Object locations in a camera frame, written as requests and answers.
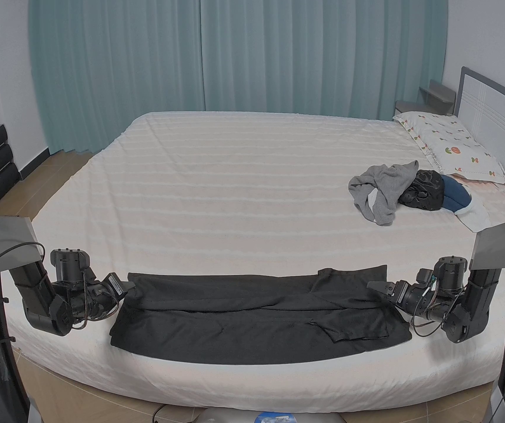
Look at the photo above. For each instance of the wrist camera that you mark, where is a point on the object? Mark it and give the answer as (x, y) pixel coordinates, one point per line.
(424, 278)
(114, 283)

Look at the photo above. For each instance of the blue-green curtain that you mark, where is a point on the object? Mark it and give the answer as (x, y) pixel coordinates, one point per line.
(323, 42)
(116, 60)

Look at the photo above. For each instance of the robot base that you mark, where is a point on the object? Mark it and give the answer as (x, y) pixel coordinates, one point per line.
(235, 417)

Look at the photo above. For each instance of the bed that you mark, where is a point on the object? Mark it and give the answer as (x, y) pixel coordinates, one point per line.
(235, 170)

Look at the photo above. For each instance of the black shiny garment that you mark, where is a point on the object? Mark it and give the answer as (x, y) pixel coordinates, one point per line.
(424, 190)

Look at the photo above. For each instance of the dark blue garment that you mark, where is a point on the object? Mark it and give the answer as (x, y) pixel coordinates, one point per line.
(455, 194)

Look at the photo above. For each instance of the black T-shirt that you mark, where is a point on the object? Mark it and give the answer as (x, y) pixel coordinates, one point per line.
(257, 324)

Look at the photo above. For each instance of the grey garment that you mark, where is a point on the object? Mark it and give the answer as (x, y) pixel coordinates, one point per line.
(384, 183)

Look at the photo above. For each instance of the white garment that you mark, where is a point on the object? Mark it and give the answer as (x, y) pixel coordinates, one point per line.
(477, 218)

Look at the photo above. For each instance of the white printed pillow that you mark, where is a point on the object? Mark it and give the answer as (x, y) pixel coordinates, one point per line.
(451, 141)

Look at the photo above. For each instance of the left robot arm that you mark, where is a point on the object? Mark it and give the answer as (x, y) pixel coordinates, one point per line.
(36, 293)

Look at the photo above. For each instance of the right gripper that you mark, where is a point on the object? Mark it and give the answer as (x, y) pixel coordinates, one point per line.
(404, 298)

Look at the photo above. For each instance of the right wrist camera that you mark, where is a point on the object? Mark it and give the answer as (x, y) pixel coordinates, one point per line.
(424, 278)

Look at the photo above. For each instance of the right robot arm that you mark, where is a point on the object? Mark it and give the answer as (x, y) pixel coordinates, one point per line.
(477, 298)

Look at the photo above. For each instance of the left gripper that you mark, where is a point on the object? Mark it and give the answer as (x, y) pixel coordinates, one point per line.
(102, 306)

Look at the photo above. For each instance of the grey bedside table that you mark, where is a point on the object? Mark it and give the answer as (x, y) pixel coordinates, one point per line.
(437, 90)

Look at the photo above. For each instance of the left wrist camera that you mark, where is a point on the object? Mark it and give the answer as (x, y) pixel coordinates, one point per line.
(114, 283)

